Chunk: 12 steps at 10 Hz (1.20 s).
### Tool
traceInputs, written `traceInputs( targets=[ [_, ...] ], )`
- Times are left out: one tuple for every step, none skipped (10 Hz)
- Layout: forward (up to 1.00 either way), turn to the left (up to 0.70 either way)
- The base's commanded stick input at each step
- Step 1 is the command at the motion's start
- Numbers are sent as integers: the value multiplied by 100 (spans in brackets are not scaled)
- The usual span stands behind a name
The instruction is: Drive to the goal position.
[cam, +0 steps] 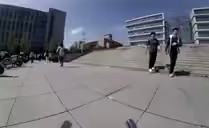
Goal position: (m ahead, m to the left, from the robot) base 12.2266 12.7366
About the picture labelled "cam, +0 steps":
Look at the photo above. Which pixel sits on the distant buildings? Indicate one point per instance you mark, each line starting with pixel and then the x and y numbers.
pixel 105 42

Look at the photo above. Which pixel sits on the wide concrete steps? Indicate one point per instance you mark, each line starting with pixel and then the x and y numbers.
pixel 125 56

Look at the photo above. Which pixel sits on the grey concrete slab plaza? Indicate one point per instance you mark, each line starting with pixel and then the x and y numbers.
pixel 102 93

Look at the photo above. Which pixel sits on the person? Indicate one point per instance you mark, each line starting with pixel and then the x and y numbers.
pixel 61 55
pixel 173 50
pixel 153 50

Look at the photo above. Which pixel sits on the white banded building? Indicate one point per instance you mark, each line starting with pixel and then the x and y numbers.
pixel 145 30

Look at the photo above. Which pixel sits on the group of people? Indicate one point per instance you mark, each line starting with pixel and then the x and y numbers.
pixel 46 56

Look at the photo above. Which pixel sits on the robot's own part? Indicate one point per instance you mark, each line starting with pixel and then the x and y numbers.
pixel 131 123
pixel 66 124

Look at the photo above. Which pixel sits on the dark tall building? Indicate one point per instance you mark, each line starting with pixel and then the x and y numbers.
pixel 22 26

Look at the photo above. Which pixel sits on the row of trees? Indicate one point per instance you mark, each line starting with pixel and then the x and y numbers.
pixel 15 45

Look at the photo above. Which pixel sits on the row of parked motorcycles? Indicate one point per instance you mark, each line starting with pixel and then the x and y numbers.
pixel 8 61

